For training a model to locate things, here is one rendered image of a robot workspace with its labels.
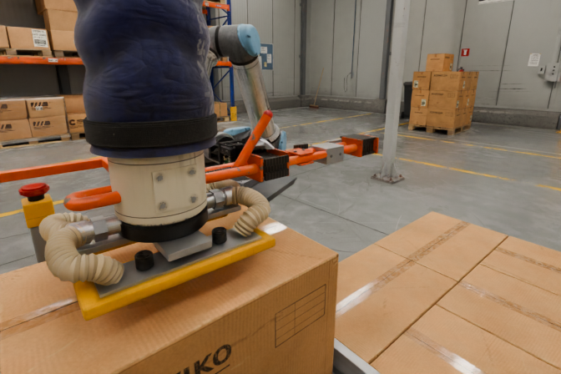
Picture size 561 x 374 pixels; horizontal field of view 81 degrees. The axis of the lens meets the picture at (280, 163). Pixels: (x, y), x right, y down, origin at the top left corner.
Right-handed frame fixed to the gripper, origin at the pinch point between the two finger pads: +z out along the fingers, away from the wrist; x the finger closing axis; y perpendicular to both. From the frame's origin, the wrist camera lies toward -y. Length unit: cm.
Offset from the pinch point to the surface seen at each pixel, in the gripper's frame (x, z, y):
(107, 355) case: -18.4, 15.0, 43.1
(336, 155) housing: -1.0, 3.5, -19.0
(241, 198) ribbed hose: -5.2, 4.0, 12.0
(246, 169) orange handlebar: 0.6, 3.0, 9.8
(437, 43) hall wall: 90, -433, -952
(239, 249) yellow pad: -10.6, 13.7, 19.1
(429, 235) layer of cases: -60, -8, -107
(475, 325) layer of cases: -60, 32, -59
